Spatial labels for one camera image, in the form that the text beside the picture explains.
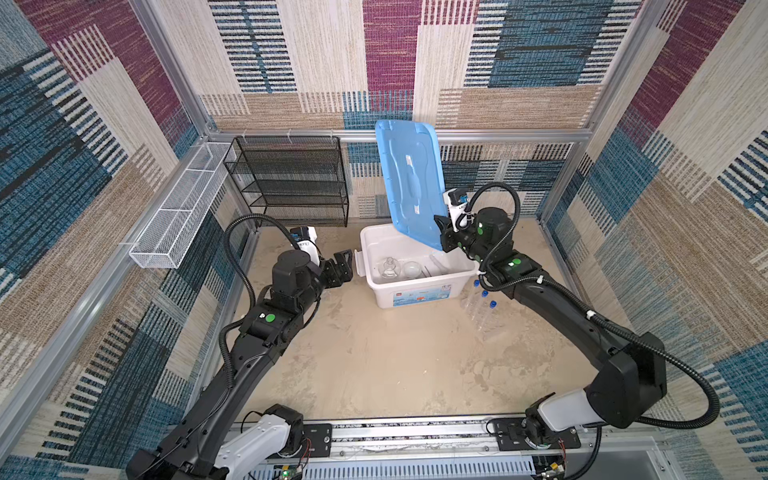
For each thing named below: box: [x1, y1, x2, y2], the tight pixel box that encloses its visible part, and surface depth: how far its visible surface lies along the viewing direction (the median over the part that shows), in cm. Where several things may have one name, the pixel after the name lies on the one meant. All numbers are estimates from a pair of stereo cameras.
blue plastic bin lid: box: [375, 120, 447, 251], surface depth 80 cm
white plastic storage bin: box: [354, 223, 479, 309], surface depth 96 cm
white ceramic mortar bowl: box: [403, 261, 422, 279], surface depth 106 cm
